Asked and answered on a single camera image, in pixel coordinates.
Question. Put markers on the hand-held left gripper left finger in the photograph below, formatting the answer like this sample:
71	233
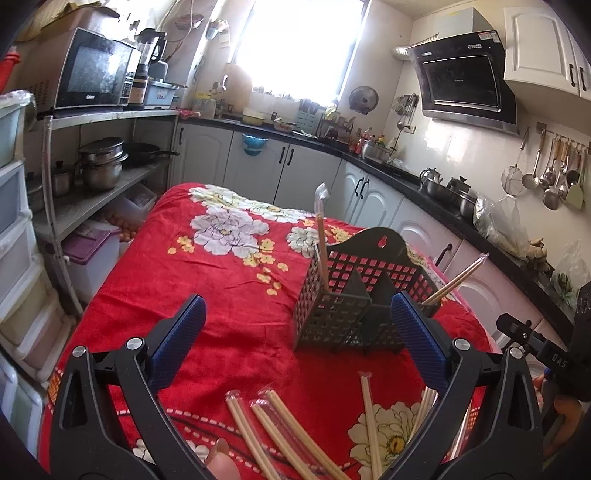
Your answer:
182	341

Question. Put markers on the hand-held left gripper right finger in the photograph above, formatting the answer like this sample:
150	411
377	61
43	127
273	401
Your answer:
415	337

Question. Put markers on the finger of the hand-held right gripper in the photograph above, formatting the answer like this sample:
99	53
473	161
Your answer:
517	330

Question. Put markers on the bamboo chopsticks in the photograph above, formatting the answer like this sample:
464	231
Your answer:
455	279
321	235
300	431
425	408
277	438
371	420
247	434

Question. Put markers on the dark grey plastic utensil basket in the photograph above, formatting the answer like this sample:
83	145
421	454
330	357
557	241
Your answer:
337	304

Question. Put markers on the row of hanging kitchen utensils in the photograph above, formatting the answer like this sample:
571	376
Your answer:
551	175

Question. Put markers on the person's right hand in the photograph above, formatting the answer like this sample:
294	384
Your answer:
563	420

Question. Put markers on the person's left hand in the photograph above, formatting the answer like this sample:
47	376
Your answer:
224	464

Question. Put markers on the red floral blanket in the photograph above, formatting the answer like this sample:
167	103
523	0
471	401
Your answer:
221	295

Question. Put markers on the clear plastic bag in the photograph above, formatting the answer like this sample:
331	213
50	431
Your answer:
570	277
501	221

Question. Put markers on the ginger root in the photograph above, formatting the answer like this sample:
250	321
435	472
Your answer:
538	254

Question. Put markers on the storage box with purple lid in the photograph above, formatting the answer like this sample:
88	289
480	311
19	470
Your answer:
92	258

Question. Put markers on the black countertop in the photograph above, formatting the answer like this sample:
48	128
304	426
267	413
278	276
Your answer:
443	207

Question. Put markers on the clear plastic container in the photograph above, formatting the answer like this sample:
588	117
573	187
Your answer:
136	203

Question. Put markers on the metal shelf rack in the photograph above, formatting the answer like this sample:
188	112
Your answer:
92	203

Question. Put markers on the plastic drawer tower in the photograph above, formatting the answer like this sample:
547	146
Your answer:
18	258

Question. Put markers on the black frying pan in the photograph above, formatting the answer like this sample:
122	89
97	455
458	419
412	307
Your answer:
143	154

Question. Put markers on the stacked steel pots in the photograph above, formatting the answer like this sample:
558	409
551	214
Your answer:
101	168

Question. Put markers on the white lower cabinets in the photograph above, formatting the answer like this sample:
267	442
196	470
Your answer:
309	175

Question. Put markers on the small steel pot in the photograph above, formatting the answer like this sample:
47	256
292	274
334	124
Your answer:
62	182

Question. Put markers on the group of condiment bottles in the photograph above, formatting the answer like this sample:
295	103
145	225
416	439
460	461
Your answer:
369	138

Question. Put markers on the blue hanging bowl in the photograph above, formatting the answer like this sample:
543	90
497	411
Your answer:
254	145

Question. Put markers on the yellow bowl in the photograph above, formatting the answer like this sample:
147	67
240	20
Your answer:
254	117

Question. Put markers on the yellowish plastic jug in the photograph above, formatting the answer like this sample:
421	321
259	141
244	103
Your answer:
203	106

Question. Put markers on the teal knife block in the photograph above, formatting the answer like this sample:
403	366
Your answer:
310	117

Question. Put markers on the light blue appliance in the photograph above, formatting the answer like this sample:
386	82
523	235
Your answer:
161	94

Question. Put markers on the black range hood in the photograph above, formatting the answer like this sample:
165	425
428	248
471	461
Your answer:
461	78

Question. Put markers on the wooden cutting board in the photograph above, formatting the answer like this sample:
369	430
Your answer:
238	87

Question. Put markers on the white upper cabinet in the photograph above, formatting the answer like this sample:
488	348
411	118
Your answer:
535	46

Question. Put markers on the black microwave oven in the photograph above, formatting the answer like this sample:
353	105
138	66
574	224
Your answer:
92	69

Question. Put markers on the black blender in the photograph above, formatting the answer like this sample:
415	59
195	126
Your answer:
150	50

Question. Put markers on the window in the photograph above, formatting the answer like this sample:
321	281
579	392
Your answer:
300	46

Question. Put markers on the red plastic container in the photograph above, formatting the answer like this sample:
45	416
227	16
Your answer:
9	74

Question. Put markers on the cardboard box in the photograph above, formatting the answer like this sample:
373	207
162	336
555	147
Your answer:
60	18

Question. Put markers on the small wall fan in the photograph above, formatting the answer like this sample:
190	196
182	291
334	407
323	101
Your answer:
363	99

